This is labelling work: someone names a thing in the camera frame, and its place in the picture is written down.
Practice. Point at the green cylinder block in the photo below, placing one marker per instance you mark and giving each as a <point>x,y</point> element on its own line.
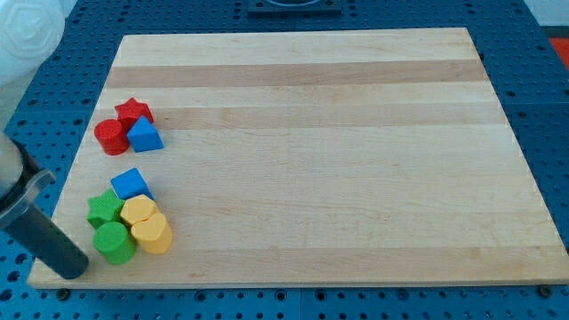
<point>114,242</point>

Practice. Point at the red cylinder block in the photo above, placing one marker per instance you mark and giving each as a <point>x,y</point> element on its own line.
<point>111,136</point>

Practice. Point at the green star block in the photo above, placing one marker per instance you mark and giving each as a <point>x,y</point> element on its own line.
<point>104,208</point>

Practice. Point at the metal tool clamp bracket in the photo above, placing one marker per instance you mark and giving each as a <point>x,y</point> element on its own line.
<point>22,180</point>

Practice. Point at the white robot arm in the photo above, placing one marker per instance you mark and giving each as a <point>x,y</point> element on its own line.
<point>31,30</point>

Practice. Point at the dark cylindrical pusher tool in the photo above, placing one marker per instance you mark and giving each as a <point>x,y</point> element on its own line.
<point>40,236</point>

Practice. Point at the yellow heart block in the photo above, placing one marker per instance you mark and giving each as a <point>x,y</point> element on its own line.
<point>154,235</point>

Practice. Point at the yellow hexagon block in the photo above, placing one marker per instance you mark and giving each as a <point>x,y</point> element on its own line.
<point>137,209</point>

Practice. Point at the blue cube block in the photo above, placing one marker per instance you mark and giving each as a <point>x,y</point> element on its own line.
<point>130,184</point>

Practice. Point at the blue triangle block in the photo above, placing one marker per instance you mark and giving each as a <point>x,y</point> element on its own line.
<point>144,136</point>

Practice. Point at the red star block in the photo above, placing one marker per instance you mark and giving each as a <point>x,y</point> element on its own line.
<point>129,112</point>

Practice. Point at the wooden board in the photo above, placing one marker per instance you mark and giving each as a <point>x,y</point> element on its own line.
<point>360,158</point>

